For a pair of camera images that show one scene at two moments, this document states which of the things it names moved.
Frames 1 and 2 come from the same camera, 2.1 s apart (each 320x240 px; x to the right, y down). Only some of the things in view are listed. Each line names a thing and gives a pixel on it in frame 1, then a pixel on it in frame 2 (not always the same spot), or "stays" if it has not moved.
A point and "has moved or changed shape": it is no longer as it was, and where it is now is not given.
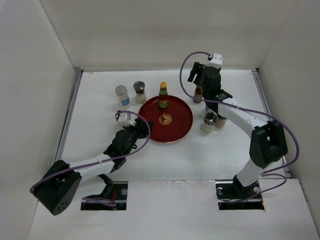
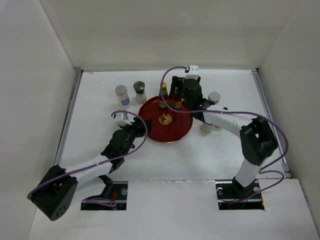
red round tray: [170, 124] stays
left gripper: [141, 128] stays
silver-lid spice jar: [124, 99] stays
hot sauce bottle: [198, 94] has moved or changed shape
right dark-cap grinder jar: [208, 125] stays
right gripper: [197, 69] to [177, 82]
